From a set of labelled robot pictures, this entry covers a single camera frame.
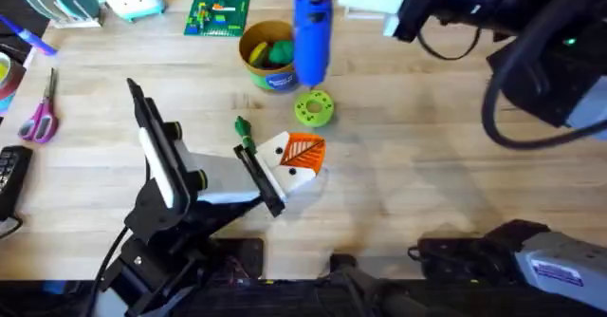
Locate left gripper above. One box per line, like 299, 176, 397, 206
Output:
163, 121, 327, 218

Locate blue electric screwdriver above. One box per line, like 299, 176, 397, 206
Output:
292, 0, 334, 90

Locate green toy vegetable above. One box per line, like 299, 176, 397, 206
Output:
233, 115, 258, 156

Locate green disc with holes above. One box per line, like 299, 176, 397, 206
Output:
293, 88, 336, 129

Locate brown tub with toy vegetables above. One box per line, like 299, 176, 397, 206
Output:
238, 20, 304, 93

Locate green board with toy blocks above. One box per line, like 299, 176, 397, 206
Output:
183, 0, 252, 38

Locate pink and purple scissors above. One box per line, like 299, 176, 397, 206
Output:
17, 67, 61, 145

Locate black keypad device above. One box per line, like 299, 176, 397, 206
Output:
0, 144, 34, 222

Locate blue marker pen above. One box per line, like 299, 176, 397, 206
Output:
0, 15, 59, 57

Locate tape roll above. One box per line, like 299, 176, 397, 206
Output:
0, 50, 28, 117

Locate thin black cable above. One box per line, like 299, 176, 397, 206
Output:
416, 25, 483, 62

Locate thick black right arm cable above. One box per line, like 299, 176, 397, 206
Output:
481, 20, 607, 151

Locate black rail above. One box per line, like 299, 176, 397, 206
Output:
0, 278, 607, 317

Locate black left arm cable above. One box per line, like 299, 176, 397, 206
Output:
92, 226, 132, 317

